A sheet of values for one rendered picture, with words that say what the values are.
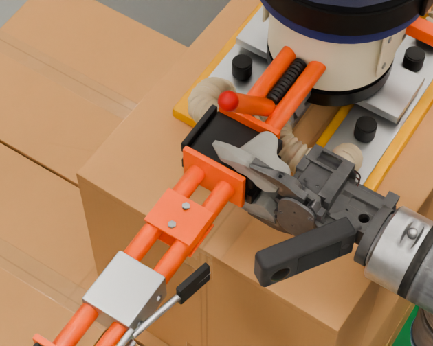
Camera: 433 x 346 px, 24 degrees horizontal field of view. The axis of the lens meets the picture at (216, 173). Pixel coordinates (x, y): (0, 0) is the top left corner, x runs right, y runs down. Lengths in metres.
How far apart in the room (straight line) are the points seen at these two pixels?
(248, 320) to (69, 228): 0.63
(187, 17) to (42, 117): 0.95
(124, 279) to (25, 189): 0.89
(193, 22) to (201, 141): 1.72
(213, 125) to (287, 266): 0.20
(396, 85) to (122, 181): 0.38
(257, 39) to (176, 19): 1.50
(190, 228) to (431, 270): 0.26
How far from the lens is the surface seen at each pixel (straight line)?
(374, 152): 1.32
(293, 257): 1.08
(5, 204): 1.94
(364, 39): 1.18
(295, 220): 1.13
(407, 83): 1.36
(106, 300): 1.07
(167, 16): 2.89
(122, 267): 1.08
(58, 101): 2.05
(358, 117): 1.35
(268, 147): 1.13
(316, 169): 1.13
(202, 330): 1.48
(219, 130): 1.17
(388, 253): 1.08
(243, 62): 1.36
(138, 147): 1.34
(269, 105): 1.18
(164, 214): 1.11
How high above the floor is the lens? 2.18
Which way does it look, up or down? 58 degrees down
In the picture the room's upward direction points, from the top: straight up
